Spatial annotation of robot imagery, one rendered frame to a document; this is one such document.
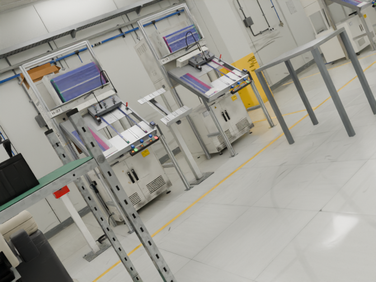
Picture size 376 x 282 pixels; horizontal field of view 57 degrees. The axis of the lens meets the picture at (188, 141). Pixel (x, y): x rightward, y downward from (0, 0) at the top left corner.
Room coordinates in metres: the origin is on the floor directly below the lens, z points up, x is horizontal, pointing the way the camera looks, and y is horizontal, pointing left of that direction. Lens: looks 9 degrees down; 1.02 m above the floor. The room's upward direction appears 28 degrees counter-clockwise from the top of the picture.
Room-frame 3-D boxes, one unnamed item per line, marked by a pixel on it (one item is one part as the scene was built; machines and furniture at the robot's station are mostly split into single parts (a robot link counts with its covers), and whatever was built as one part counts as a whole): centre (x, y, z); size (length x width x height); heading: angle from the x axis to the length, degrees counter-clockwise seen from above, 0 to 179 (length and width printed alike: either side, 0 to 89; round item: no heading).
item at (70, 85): (3.85, 0.74, 1.52); 0.51 x 0.13 x 0.27; 120
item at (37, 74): (4.05, 0.98, 1.82); 0.68 x 0.30 x 0.20; 120
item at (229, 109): (4.49, -0.51, 0.65); 1.01 x 0.73 x 1.29; 30
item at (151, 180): (3.92, 0.85, 0.31); 0.70 x 0.65 x 0.62; 120
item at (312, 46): (3.10, -1.22, 0.40); 0.70 x 0.45 x 0.80; 28
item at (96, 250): (3.16, 1.24, 0.39); 0.24 x 0.24 x 0.78; 30
